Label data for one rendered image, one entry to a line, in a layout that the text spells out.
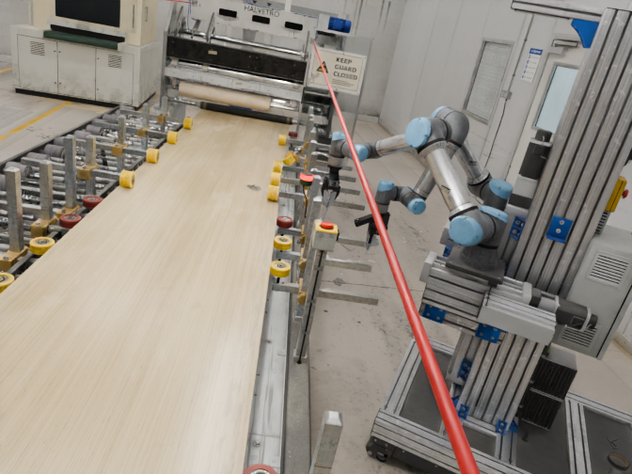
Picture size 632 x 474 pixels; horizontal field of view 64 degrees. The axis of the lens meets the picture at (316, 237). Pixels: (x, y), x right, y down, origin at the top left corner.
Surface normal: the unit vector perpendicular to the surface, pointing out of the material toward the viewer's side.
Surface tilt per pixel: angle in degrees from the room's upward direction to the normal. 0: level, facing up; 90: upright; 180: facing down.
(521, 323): 90
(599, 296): 90
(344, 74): 90
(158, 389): 0
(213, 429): 0
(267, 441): 0
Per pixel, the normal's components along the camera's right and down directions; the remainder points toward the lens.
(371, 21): 0.11, 0.41
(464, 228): -0.68, 0.26
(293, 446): 0.18, -0.90
